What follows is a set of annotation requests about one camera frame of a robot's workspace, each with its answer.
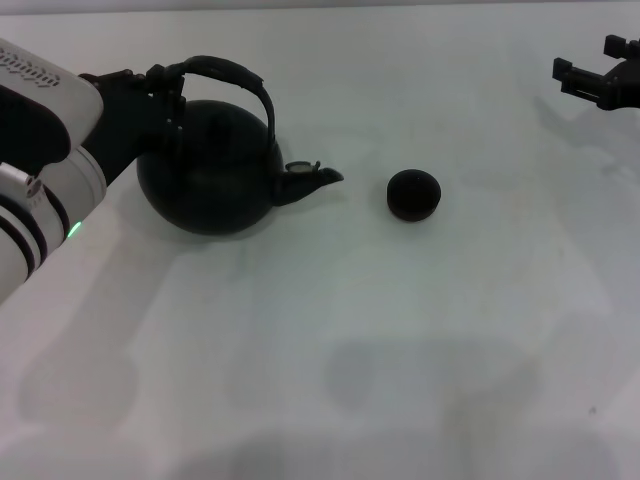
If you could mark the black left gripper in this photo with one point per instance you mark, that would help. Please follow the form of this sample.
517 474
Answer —
125 125

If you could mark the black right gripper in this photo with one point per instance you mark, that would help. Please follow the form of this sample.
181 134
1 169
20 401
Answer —
622 87

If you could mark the small dark teacup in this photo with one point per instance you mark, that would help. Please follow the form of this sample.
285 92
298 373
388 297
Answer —
414 196

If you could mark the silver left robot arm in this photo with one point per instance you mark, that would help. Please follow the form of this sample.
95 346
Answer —
45 220

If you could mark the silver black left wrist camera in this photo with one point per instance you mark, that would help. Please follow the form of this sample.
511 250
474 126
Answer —
45 110

